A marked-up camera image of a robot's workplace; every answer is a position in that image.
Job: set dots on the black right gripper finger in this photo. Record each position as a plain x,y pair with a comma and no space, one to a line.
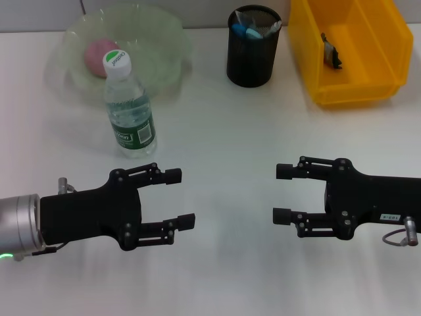
282,216
285,171

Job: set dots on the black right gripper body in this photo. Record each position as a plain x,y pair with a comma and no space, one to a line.
375,200

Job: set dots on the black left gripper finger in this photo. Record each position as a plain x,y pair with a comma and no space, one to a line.
187,221
173,176

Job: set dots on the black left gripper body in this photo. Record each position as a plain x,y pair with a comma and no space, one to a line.
92,217

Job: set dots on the clear green-label water bottle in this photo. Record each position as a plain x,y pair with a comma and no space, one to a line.
131,131

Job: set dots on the green plastic wrapper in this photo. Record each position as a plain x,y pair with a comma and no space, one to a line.
330,52

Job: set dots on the blue teal scissors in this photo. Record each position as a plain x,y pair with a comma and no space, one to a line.
250,33

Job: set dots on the grey white ballpoint pen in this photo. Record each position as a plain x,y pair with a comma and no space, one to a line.
273,29

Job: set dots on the pink peach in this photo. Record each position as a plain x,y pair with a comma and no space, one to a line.
93,57

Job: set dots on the transparent plastic ruler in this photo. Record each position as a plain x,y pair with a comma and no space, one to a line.
245,19

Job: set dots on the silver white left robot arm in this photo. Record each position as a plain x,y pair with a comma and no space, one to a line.
18,224

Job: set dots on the black mesh pen cup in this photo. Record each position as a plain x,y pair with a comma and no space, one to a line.
250,62

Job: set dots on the translucent green fruit plate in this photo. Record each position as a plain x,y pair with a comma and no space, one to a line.
158,59

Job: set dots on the yellow plastic bin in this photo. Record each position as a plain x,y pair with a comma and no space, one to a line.
358,49

